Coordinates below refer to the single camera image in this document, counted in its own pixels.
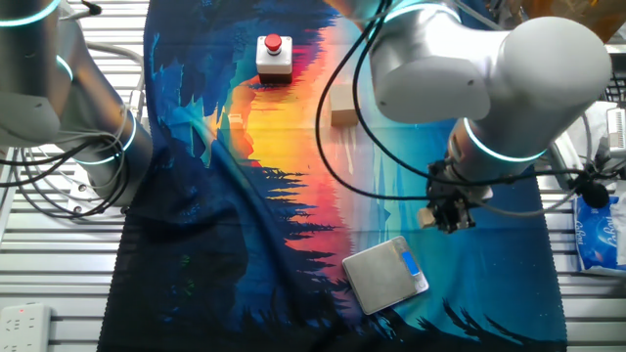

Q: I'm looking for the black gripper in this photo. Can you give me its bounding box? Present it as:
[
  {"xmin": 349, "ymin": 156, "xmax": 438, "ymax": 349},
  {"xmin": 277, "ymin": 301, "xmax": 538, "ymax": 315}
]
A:
[{"xmin": 425, "ymin": 158, "xmax": 494, "ymax": 236}]

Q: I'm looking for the small wooden block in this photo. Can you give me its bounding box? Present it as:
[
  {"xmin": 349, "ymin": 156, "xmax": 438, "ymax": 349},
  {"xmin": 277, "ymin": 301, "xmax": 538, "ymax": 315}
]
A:
[{"xmin": 417, "ymin": 207, "xmax": 437, "ymax": 230}]

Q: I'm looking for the silver digital pocket scale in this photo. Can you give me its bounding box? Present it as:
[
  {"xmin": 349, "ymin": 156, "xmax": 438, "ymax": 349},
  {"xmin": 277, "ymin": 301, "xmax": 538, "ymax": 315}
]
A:
[{"xmin": 341, "ymin": 236, "xmax": 430, "ymax": 316}]

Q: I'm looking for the large wooden block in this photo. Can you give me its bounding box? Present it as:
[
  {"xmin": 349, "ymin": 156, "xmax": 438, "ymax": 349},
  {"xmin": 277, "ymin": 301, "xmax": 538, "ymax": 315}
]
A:
[{"xmin": 329, "ymin": 82, "xmax": 361, "ymax": 128}]

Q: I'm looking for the black clamp knob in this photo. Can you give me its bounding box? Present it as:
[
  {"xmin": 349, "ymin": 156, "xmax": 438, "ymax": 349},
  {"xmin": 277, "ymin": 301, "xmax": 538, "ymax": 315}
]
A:
[{"xmin": 569, "ymin": 168, "xmax": 611, "ymax": 209}]

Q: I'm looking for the blue tissue pack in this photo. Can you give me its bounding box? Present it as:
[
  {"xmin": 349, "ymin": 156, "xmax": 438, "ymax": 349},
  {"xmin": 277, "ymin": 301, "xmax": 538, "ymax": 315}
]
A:
[{"xmin": 571, "ymin": 194, "xmax": 626, "ymax": 273}]

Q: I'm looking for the colourful forest print cloth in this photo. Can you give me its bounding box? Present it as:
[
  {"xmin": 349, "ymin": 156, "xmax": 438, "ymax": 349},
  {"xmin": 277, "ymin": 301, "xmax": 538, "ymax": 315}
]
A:
[{"xmin": 96, "ymin": 0, "xmax": 568, "ymax": 352}]

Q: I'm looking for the red button white box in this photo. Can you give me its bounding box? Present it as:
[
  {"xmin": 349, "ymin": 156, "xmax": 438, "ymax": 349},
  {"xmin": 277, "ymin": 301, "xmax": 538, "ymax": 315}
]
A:
[{"xmin": 255, "ymin": 32, "xmax": 293, "ymax": 85}]

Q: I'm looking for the orange green patterned cloth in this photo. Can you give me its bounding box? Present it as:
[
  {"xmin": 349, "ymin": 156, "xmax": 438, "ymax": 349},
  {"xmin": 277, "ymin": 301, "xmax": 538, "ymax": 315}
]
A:
[{"xmin": 517, "ymin": 0, "xmax": 626, "ymax": 45}]

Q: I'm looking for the white power strip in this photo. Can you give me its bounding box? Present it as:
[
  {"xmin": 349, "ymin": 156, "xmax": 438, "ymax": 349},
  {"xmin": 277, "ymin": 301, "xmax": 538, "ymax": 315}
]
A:
[{"xmin": 0, "ymin": 302, "xmax": 53, "ymax": 352}]

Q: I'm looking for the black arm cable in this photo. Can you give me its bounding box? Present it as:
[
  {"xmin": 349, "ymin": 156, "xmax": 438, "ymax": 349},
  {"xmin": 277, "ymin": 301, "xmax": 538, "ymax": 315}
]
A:
[{"xmin": 315, "ymin": 0, "xmax": 588, "ymax": 202}]

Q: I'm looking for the thick grey cable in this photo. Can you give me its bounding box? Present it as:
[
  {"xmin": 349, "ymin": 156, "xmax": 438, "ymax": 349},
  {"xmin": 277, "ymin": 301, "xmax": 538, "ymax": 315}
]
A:
[{"xmin": 85, "ymin": 41, "xmax": 148, "ymax": 121}]

